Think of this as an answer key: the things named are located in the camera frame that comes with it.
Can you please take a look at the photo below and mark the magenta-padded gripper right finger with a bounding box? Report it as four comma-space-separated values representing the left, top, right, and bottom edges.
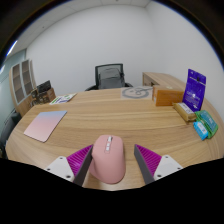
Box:
133, 143, 184, 185

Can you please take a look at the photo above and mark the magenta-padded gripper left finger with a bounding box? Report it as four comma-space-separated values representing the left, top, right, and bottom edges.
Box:
44, 143, 95, 187

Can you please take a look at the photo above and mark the pink computer mouse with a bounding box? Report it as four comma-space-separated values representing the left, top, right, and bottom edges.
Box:
88, 134, 127, 185

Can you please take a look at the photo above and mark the pink-blue gradient mouse pad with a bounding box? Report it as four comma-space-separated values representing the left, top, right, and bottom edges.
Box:
23, 110, 68, 144

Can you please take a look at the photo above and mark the blue packet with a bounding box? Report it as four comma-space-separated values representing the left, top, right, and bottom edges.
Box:
192, 120, 209, 141

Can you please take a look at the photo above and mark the small tan box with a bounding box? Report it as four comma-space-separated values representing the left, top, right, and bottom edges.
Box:
172, 101, 198, 123

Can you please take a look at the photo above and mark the green packet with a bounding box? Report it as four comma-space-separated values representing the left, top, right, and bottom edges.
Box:
194, 109, 219, 140

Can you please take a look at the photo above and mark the black armchair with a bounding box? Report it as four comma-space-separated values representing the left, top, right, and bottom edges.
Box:
0, 111, 22, 159

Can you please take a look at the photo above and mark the orange-brown cardboard box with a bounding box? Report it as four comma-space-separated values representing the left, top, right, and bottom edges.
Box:
152, 84, 185, 107

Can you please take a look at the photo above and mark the white sticker sheet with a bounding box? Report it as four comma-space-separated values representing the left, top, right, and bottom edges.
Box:
49, 93, 78, 106

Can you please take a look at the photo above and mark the large brown cardboard box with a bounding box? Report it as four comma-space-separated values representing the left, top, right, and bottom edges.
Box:
39, 87, 57, 104

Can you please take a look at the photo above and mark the small brown cardboard box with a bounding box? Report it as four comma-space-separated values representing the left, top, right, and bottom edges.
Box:
30, 88, 43, 106

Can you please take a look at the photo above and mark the sheet with grey circle print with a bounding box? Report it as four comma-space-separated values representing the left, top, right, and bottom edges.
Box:
120, 85, 154, 100

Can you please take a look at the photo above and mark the purple pouch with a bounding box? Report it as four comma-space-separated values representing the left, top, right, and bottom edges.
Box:
182, 68, 207, 113

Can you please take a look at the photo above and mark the black cardboard box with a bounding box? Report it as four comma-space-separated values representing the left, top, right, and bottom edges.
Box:
36, 79, 53, 94

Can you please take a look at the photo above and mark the wooden side desk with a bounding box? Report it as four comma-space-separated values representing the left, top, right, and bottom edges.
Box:
142, 71, 188, 93

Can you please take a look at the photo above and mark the wooden shelf cabinet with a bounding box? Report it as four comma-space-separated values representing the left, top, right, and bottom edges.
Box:
8, 58, 38, 118

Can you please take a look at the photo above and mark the black mesh office chair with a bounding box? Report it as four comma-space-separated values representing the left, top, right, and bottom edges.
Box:
84, 63, 134, 92

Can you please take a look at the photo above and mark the grey backpack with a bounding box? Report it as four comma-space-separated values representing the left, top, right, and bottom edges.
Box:
98, 66, 126, 90

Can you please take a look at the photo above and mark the long ceiling light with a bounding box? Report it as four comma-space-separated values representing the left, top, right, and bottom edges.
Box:
6, 40, 19, 57

